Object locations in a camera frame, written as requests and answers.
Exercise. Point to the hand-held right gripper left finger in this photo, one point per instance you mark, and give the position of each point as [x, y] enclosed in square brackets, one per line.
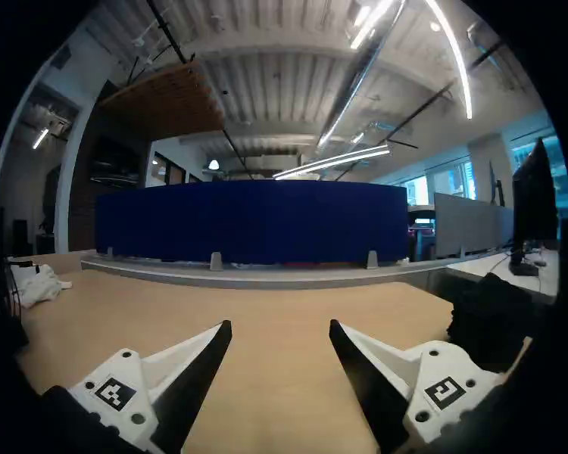
[170, 369]

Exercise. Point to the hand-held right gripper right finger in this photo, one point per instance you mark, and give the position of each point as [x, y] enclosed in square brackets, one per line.
[397, 369]

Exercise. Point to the heap of white towels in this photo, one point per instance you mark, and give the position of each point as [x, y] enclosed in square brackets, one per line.
[40, 285]

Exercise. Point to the grey desk screen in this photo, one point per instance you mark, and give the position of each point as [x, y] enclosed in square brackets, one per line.
[473, 229]

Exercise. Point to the blue desk screen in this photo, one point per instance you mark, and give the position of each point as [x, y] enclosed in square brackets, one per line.
[251, 227]

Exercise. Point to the black computer monitor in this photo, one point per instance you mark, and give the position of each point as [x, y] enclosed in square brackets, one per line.
[532, 208]

